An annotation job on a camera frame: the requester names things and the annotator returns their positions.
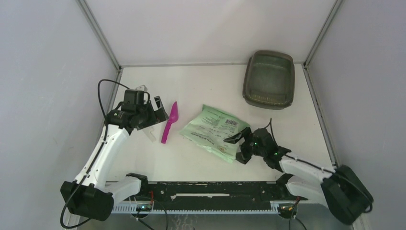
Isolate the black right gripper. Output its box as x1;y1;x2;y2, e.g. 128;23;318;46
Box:
224;127;266;164

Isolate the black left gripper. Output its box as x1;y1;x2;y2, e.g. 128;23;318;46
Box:
136;96;169;130

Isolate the magenta plastic scoop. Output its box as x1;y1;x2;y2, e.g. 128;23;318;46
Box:
161;101;179;144

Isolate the green cat litter bag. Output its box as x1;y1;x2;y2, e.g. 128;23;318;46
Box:
180;104;250;163

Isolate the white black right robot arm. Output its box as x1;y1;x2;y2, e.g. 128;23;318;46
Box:
224;127;374;225

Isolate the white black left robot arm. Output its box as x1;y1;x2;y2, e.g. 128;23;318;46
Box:
60;89;169;221

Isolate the dark grey litter box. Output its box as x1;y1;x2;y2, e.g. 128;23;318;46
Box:
242;50;295;110

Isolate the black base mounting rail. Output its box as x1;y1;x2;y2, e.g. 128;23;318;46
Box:
131;176;296;208

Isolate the white slotted cable duct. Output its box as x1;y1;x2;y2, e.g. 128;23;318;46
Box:
111;203;318;215

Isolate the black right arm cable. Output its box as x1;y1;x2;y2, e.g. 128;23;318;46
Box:
266;118;373;213

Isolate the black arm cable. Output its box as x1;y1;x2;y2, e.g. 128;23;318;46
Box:
266;118;373;213
59;79;151;229

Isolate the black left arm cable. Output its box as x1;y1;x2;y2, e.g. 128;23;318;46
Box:
59;79;151;229

